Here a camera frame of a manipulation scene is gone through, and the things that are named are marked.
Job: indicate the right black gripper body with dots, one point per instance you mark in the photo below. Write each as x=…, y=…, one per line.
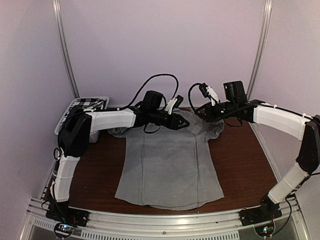
x=229, y=111

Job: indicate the right aluminium corner post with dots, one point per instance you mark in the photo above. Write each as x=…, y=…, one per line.
x=263, y=36

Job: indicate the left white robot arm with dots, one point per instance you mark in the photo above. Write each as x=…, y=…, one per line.
x=80, y=123

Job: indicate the left aluminium corner post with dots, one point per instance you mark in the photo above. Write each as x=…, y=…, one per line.
x=64, y=48

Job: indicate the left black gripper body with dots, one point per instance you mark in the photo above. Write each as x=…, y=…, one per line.
x=155, y=119

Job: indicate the aluminium front rail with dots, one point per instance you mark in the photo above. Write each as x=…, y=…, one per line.
x=223, y=225

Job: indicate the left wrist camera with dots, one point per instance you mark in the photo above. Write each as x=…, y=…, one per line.
x=173, y=103

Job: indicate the black white checkered shirt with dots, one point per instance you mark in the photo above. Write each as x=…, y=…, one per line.
x=98, y=103

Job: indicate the aluminium corner post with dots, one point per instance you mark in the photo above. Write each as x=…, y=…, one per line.
x=263, y=36
x=64, y=48

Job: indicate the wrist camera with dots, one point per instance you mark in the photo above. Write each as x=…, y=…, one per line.
x=173, y=103
x=208, y=92

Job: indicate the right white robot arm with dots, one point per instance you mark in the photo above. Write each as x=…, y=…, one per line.
x=302, y=127

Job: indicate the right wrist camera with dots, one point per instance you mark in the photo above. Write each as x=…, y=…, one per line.
x=208, y=92

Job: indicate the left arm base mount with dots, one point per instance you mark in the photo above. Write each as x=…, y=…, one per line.
x=67, y=223

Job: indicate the grey long sleeve shirt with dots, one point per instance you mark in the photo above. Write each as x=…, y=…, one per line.
x=170, y=169

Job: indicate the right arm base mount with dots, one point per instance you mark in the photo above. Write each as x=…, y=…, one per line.
x=260, y=217

